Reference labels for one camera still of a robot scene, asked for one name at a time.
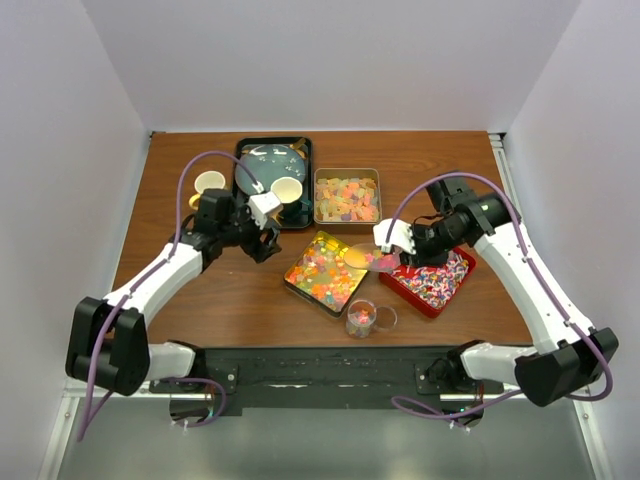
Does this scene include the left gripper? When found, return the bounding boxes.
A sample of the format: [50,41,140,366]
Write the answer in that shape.
[218,198,280,263]

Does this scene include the red tin of lollipops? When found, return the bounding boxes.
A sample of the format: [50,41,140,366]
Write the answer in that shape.
[378,248,476,319]

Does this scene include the clear plastic scoop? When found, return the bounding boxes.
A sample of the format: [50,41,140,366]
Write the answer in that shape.
[343,243,401,272]

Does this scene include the gold tin of star candies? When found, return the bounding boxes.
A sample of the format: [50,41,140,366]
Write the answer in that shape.
[284,231,368,318]

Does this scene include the silver tin of gummies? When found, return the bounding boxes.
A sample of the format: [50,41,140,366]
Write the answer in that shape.
[313,168,382,226]

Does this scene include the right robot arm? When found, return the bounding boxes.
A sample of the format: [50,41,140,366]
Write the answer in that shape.
[374,171,619,407]

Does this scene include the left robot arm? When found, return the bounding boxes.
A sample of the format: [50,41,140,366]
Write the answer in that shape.
[65,189,282,396]

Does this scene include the dark green cup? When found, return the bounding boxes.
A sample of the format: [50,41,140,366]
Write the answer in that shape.
[270,177,312,221]

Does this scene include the dark teal plate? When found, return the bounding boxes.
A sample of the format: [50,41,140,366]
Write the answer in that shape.
[240,144,309,198]

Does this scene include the yellow mug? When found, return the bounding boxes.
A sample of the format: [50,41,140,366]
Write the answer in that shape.
[189,170,226,210]

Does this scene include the clear glass lid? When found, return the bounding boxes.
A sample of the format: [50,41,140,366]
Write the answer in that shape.
[373,306,398,332]

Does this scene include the glass goblet jar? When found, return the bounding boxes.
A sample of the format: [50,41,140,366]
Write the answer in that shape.
[345,299,377,339]

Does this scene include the black tray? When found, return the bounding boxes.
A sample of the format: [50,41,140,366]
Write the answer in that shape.
[235,136,313,230]

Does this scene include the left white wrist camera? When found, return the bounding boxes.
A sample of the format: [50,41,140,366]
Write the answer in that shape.
[247,191,283,229]

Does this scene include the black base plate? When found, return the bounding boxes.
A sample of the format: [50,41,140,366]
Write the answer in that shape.
[139,344,505,419]

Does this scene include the aluminium frame rail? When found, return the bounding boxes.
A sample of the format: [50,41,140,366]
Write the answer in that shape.
[37,130,616,480]

